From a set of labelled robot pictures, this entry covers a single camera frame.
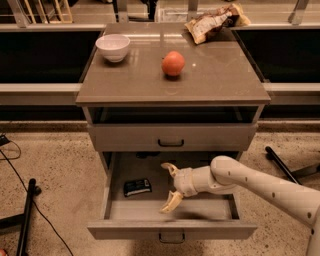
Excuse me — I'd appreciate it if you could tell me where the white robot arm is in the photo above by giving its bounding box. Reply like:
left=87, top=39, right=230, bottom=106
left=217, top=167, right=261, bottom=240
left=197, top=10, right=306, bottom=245
left=161, top=156, right=320, bottom=256

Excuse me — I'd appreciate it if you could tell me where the grey drawer cabinet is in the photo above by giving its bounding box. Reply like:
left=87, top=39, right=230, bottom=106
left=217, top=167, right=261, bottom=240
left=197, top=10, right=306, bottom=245
left=75, top=22, right=271, bottom=242

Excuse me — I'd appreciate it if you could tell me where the black stand leg left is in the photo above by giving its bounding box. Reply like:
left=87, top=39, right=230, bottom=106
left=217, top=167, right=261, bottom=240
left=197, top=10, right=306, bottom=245
left=0, top=178, right=41, bottom=256

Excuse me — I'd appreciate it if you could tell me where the orange round fruit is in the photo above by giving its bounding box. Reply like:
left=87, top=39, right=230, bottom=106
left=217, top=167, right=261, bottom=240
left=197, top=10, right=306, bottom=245
left=161, top=51, right=185, bottom=76

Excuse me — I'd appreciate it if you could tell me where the white ceramic bowl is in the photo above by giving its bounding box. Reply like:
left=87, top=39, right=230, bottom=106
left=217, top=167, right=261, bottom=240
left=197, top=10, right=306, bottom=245
left=95, top=34, right=130, bottom=63

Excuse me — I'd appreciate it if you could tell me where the wooden rack background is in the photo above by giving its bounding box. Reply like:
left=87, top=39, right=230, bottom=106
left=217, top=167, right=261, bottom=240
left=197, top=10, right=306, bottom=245
left=19, top=0, right=73, bottom=24

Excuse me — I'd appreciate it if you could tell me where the black stand leg right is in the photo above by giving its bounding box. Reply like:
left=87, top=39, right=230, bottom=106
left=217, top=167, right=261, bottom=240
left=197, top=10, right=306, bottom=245
left=265, top=146, right=320, bottom=185

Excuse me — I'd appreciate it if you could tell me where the closed top drawer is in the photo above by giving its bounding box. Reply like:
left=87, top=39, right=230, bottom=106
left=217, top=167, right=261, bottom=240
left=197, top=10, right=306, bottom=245
left=88, top=124, right=257, bottom=152

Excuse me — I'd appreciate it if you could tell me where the open middle drawer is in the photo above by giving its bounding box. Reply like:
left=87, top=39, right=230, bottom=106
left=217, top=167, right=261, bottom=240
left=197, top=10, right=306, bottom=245
left=88, top=152, right=257, bottom=243

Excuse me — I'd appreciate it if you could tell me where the black stand leg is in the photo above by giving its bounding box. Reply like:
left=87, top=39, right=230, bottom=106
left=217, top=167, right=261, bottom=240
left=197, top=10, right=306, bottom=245
left=0, top=178, right=41, bottom=256
left=265, top=146, right=320, bottom=185

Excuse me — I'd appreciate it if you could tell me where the black floor cable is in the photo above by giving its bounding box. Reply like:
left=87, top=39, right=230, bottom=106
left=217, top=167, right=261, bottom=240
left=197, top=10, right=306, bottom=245
left=0, top=134, right=74, bottom=256

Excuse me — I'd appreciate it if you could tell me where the crumpled chip bag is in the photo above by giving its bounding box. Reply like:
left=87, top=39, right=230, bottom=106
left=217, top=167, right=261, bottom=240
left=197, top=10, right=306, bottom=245
left=184, top=4, right=251, bottom=45

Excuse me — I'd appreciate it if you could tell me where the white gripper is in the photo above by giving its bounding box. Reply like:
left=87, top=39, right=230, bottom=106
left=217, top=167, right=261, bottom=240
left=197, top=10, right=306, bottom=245
left=160, top=162, right=198, bottom=213

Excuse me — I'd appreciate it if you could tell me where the rxbar blueberry snack bar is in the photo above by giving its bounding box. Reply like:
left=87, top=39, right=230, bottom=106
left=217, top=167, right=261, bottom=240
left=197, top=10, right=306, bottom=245
left=123, top=179, right=152, bottom=197

